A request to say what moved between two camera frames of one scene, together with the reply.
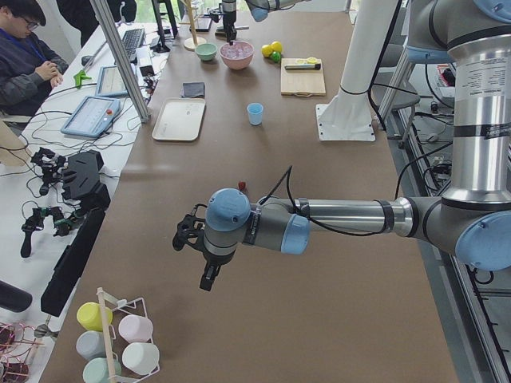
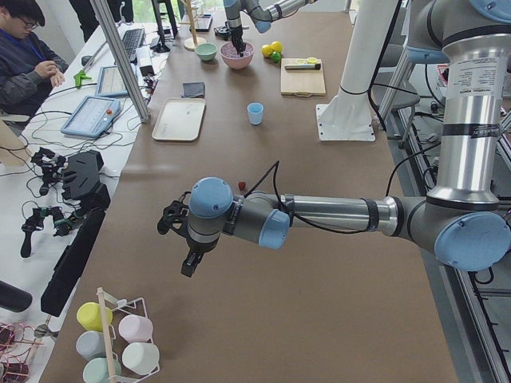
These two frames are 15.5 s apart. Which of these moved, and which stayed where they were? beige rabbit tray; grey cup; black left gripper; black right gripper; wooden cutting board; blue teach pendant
Moved: black left gripper; black right gripper
Stayed: grey cup; beige rabbit tray; blue teach pendant; wooden cutting board
